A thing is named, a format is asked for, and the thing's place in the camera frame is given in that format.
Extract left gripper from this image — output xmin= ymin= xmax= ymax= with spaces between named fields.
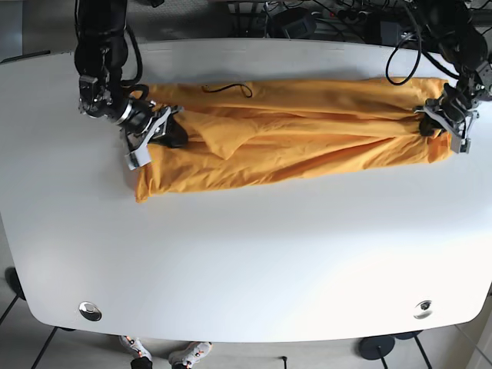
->
xmin=414 ymin=98 xmax=480 ymax=140

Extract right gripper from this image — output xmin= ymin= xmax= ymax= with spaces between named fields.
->
xmin=120 ymin=106 xmax=188 ymax=153

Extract orange T-shirt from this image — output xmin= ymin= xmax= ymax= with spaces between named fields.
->
xmin=135 ymin=78 xmax=451 ymax=203

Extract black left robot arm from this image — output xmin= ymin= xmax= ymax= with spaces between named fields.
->
xmin=385 ymin=1 xmax=491 ymax=154

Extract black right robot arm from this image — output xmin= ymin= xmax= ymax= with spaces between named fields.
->
xmin=75 ymin=1 xmax=188 ymax=151

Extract black power adapter box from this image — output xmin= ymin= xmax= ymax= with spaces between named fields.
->
xmin=267 ymin=7 xmax=317 ymax=39

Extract right silver table grommet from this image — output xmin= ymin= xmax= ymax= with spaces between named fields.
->
xmin=413 ymin=300 xmax=434 ymax=320

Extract silver table grommet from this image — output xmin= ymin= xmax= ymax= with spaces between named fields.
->
xmin=78 ymin=301 xmax=102 ymax=322
xmin=413 ymin=300 xmax=434 ymax=320

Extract left silver table grommet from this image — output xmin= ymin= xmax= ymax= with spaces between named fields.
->
xmin=78 ymin=301 xmax=102 ymax=322

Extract white orange sneaker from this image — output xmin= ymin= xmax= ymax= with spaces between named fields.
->
xmin=119 ymin=335 xmax=152 ymax=362

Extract black round stand base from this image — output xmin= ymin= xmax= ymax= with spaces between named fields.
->
xmin=357 ymin=335 xmax=395 ymax=361

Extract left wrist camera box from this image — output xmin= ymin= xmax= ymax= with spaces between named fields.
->
xmin=450 ymin=136 xmax=471 ymax=154

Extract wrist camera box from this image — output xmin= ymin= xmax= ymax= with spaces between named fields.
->
xmin=450 ymin=136 xmax=471 ymax=154
xmin=125 ymin=147 xmax=151 ymax=171

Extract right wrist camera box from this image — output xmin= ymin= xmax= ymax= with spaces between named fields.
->
xmin=125 ymin=147 xmax=151 ymax=171

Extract tangled black cables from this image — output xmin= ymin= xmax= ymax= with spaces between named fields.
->
xmin=226 ymin=0 xmax=424 ymax=47

